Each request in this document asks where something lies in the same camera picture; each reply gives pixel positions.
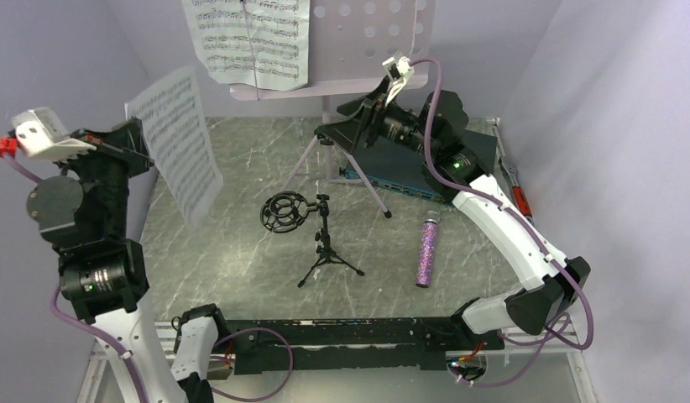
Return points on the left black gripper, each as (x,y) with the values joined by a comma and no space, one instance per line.
(127,143)

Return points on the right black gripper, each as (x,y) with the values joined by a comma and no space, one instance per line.
(373,112)

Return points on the sheet music page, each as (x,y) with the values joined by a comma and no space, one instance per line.
(177,138)
(259,43)

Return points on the lilac perforated music stand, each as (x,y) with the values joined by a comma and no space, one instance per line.
(348,41)

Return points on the black microphone shock mount stand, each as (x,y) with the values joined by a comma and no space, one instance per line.
(286,211)

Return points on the purple glitter microphone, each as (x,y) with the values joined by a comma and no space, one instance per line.
(427,249)

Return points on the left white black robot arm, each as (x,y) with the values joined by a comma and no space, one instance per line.
(82,214)

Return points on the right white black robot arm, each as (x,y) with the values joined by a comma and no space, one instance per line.
(549,280)

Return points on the dark blue rack unit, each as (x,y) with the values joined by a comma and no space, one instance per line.
(395,167)

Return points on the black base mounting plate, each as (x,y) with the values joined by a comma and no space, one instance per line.
(359,359)

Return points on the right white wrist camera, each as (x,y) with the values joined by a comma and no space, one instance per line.
(399,71)

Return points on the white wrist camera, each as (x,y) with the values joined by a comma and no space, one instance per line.
(40,135)
(399,71)

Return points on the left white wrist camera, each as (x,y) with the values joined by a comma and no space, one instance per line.
(40,135)

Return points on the red handled adjustable wrench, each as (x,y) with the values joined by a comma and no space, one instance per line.
(520,199)

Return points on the aluminium frame rail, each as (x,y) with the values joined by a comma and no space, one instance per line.
(545,339)

